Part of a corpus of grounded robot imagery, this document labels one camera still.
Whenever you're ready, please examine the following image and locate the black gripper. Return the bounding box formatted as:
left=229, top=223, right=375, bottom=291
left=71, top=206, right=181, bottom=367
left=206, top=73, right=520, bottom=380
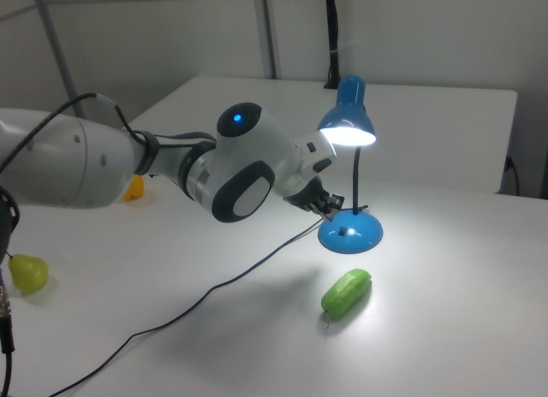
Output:
left=283, top=176, right=347, bottom=223

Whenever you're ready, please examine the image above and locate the blue desk lamp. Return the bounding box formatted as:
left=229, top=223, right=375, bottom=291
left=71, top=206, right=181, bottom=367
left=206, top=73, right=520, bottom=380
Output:
left=316, top=74, right=384, bottom=257

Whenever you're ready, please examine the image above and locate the green cucumber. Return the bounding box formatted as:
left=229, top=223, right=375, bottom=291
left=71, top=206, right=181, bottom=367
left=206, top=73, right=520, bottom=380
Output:
left=320, top=267, right=373, bottom=330

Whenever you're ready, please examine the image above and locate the yellow bell pepper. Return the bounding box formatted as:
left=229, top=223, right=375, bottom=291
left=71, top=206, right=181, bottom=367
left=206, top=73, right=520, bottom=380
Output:
left=122, top=174, right=146, bottom=202

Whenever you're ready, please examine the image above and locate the yellow-green pear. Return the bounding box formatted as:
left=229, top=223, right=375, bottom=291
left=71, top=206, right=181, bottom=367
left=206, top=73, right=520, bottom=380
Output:
left=7, top=252, right=50, bottom=294

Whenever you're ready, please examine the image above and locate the black lamp power cord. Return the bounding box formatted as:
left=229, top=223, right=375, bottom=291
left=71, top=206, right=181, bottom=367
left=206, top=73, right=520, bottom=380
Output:
left=48, top=204, right=370, bottom=397

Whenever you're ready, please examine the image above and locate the black wall socket cable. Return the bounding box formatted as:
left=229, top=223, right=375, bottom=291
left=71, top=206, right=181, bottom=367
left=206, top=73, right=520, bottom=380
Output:
left=504, top=154, right=521, bottom=198

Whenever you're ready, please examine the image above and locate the grey wall frame post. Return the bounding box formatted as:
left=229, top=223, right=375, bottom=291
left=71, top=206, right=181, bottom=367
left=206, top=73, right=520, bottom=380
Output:
left=30, top=0, right=86, bottom=118
left=258, top=0, right=284, bottom=80

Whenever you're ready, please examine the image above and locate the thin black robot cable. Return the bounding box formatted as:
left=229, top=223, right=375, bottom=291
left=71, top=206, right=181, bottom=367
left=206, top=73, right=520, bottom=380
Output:
left=0, top=92, right=217, bottom=176

